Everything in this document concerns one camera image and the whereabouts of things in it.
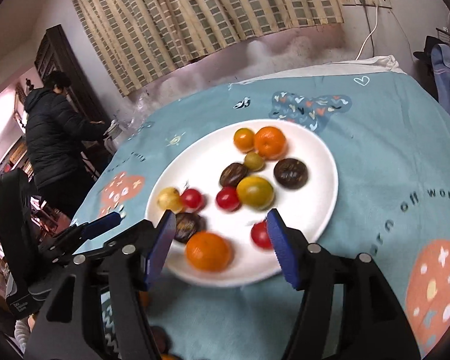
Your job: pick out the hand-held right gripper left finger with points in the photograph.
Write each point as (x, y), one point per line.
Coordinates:
(159, 249)

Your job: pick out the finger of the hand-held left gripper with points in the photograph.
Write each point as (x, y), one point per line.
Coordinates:
(105, 221)
(135, 232)

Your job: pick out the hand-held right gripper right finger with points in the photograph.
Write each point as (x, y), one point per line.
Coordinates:
(285, 249)

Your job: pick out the large red tomato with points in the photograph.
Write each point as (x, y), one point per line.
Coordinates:
(260, 234)

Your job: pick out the dark brown round fruit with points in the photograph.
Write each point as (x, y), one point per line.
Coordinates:
(290, 172)
(233, 174)
(185, 227)

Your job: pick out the pale yellow small fruit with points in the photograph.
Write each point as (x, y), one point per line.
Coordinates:
(169, 198)

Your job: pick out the white oval plate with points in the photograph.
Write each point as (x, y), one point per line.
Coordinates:
(315, 210)

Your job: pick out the large orange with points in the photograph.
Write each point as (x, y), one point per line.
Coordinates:
(209, 251)

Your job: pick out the red cherry tomato with stem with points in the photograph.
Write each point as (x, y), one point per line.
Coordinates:
(192, 198)

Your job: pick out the yellow-green tomato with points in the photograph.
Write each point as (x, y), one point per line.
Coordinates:
(255, 192)

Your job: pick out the small greenish-yellow fruit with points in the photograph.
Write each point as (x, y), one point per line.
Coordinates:
(254, 161)

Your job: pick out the small mandarin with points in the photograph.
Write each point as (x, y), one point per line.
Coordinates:
(270, 142)

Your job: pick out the orange tomato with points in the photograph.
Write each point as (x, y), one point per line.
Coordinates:
(244, 138)

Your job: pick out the person's left forearm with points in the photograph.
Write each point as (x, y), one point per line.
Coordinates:
(22, 335)

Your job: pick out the clear plastic bag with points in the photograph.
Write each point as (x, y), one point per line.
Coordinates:
(135, 112)

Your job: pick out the teal printed blanket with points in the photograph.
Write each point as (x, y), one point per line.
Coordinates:
(378, 150)

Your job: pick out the dark wood framed painting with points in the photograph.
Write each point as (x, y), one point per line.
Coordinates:
(75, 78)

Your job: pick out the checked curtain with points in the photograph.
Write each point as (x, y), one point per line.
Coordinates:
(195, 18)

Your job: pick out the blue clothes pile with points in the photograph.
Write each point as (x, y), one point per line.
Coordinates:
(448, 78)

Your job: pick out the black hat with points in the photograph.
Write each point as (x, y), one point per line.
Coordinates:
(425, 52)

